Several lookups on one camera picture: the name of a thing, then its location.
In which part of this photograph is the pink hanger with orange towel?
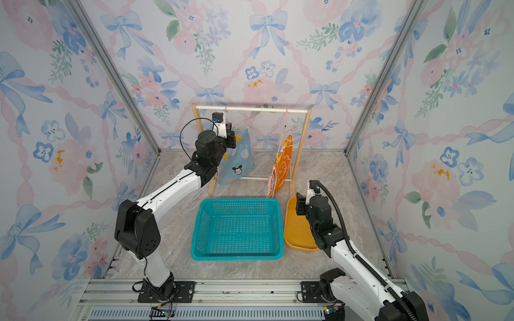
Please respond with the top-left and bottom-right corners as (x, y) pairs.
(281, 108), (296, 140)

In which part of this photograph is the left aluminium corner post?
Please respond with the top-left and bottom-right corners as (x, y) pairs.
(64, 0), (161, 155)

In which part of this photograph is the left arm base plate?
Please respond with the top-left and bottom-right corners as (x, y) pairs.
(137, 280), (196, 303)

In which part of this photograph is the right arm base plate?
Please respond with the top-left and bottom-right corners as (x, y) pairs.
(297, 281), (338, 305)

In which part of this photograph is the right aluminium corner post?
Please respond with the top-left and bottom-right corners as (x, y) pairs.
(345, 0), (426, 157)

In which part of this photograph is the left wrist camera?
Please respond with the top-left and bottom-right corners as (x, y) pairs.
(212, 112), (228, 139)

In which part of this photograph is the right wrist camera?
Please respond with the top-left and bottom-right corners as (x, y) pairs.
(305, 180), (321, 205)

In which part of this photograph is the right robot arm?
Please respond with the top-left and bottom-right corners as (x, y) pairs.
(296, 191), (428, 320)

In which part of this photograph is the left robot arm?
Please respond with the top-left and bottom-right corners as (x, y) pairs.
(115, 120), (236, 289)

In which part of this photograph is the aluminium corner post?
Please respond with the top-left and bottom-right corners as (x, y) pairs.
(345, 0), (426, 157)
(64, 0), (161, 155)

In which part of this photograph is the wooden hanger rack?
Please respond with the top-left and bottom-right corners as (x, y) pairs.
(191, 103), (312, 198)

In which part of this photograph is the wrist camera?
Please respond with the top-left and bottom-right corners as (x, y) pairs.
(305, 180), (321, 205)
(212, 112), (228, 139)

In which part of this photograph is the light blue towel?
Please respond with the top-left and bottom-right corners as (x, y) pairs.
(218, 128), (256, 185)

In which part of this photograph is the yellow plastic tray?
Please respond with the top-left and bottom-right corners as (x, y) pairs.
(284, 197), (319, 252)

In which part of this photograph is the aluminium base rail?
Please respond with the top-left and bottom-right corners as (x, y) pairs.
(71, 277), (422, 321)

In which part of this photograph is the orange patterned towel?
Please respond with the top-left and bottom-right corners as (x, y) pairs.
(268, 135), (293, 197)

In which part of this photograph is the teal plastic basket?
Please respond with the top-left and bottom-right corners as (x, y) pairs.
(191, 198), (284, 261)

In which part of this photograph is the pink hanger with blue towel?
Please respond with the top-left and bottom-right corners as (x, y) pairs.
(224, 104), (240, 136)

